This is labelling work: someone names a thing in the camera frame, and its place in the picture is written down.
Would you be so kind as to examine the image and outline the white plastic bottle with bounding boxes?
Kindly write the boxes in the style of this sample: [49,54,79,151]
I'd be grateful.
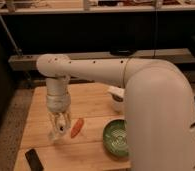
[49,116,68,141]

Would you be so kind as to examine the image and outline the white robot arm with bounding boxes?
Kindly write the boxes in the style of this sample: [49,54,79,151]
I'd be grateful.
[36,54,195,171]

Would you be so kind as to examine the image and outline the black cable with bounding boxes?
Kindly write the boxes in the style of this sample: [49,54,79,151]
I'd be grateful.
[150,0,160,60]

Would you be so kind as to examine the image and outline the metal stand pole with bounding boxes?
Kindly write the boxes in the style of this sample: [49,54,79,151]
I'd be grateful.
[0,3,34,88]

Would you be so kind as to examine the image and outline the green bowl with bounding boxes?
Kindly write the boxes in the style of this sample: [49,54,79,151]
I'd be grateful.
[102,119,128,158]

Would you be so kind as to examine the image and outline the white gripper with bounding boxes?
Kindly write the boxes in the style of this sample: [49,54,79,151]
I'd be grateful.
[46,93,71,137]

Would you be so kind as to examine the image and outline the black phone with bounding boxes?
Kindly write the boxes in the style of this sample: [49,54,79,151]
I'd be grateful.
[25,149,44,171]

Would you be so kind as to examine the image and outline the black round object on shelf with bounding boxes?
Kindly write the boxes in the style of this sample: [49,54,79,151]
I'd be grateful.
[110,50,136,56]

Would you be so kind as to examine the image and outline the wooden low shelf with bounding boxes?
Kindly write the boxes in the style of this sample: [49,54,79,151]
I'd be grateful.
[8,49,195,71]

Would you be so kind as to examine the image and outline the upper shelf board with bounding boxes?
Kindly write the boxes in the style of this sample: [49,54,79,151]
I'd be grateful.
[0,0,195,15]

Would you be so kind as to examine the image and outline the orange carrot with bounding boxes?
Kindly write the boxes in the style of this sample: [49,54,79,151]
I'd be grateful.
[70,118,84,138]

